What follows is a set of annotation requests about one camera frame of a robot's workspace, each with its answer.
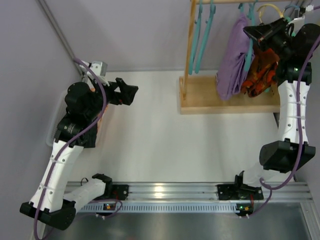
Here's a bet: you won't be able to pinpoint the teal hanger with trousers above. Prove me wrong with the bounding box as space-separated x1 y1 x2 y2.
243 0 258 72

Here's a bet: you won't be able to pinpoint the purple trousers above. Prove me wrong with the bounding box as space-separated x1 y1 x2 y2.
216 13 250 101

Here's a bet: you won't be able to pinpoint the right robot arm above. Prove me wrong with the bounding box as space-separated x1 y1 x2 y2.
234 18 320 193

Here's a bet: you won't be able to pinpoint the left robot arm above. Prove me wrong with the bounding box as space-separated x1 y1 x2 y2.
19 77 139 231

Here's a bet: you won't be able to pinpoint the green trousers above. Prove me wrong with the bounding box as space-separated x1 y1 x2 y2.
284 16 291 24

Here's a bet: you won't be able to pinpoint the yellow hanger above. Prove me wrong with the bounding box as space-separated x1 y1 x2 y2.
257 5 286 23

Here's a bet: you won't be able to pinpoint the blue hanger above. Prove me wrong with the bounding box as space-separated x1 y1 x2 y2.
283 4 301 16

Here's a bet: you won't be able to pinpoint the orange camouflage trousers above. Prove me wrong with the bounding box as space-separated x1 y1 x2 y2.
240 46 280 98

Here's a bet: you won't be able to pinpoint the black trousers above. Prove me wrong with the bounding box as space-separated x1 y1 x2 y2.
78 123 98 148

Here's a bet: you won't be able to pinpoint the empty teal hanger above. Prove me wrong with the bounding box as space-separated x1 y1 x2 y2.
188 0 203 75
194 0 216 74

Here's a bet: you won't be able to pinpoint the orange white garment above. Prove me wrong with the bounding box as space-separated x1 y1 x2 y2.
91 87 110 132

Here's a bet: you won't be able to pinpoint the wooden clothes rack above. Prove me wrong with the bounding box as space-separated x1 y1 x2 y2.
179 0 280 115

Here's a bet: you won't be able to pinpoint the white plastic basket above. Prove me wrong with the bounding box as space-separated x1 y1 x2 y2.
45 89 68 147

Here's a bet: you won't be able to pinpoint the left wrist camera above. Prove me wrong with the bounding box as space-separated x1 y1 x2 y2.
83 61 108 84

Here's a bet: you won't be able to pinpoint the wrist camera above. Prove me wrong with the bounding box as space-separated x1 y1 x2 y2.
83 61 108 84
288 4 315 30

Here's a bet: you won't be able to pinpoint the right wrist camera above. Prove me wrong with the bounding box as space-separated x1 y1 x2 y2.
288 4 315 30

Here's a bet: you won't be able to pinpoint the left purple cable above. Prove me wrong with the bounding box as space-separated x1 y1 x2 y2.
32 57 123 240

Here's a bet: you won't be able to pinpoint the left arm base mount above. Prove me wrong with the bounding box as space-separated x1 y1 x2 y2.
101 184 129 201

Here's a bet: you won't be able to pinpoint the grey slotted cable duct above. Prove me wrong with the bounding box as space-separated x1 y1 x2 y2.
79 201 252 214

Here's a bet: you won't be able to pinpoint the aluminium corner frame post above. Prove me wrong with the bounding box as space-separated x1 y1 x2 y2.
35 0 82 76

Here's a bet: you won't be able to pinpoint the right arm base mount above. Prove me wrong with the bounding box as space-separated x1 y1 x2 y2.
217 184 264 201

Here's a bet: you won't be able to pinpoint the aluminium mounting rail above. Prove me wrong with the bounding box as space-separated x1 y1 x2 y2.
114 182 313 202

